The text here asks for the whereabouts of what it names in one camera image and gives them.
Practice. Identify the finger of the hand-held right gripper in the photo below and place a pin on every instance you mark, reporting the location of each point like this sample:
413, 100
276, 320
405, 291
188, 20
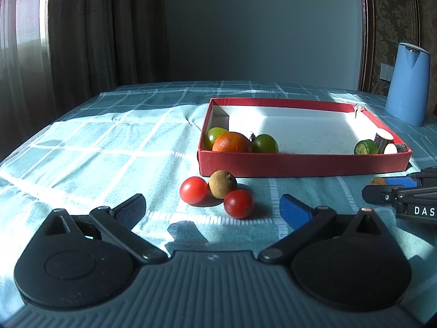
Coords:
375, 193
397, 181

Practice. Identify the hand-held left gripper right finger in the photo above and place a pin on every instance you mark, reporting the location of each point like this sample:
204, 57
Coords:
293, 211

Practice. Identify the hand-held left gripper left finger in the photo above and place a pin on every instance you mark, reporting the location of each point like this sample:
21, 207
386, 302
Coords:
131, 208

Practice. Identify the brown longan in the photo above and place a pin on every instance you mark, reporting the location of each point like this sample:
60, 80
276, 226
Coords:
222, 184
378, 181

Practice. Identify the dark eggplant piece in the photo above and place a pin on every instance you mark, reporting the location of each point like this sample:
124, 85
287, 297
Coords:
383, 137
392, 148

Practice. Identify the green cucumber piece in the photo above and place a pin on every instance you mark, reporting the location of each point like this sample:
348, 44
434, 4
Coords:
365, 147

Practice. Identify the red cherry tomato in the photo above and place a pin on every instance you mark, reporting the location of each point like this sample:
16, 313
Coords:
239, 204
193, 190

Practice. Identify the green tomato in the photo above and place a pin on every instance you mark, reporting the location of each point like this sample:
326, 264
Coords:
214, 136
266, 144

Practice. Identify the red cardboard box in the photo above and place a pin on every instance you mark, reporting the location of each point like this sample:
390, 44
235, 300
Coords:
307, 133

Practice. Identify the orange tangerine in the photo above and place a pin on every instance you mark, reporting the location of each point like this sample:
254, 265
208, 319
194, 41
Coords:
232, 142

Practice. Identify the blue electric kettle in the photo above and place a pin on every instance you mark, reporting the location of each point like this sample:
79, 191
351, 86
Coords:
408, 85

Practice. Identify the grey patterned curtain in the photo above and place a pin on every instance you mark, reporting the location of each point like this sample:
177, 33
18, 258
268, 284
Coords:
102, 34

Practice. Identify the sheer white curtain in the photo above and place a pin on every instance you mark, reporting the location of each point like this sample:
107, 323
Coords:
20, 58

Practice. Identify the white wall switch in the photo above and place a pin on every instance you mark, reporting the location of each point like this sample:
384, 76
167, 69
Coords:
385, 71

